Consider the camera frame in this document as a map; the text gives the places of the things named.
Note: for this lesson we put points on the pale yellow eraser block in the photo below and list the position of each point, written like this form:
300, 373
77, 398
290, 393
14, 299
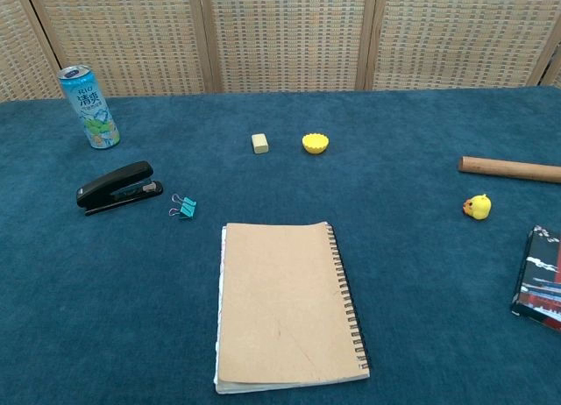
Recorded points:
260, 143

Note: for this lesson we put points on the wooden rolling pin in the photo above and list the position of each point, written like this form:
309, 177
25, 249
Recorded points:
508, 169

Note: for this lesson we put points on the black printed box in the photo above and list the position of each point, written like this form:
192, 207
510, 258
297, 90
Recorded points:
540, 278

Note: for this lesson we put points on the black stapler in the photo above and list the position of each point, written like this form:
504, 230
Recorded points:
115, 181

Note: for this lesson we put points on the woven folding screen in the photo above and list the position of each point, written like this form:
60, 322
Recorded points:
285, 37

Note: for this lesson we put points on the teal binder clip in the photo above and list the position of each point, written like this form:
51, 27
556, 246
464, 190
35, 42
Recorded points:
188, 207

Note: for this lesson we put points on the brown spiral notebook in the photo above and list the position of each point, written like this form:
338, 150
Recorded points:
285, 304

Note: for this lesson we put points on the light blue drink can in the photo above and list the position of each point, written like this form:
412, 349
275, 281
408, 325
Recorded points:
91, 111

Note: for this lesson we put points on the yellow fluted cup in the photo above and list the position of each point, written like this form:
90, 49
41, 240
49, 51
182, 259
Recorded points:
315, 143

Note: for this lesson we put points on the yellow duck toy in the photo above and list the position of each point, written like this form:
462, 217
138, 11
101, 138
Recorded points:
479, 206

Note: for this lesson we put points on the blue table cloth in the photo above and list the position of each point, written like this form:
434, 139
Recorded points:
131, 291

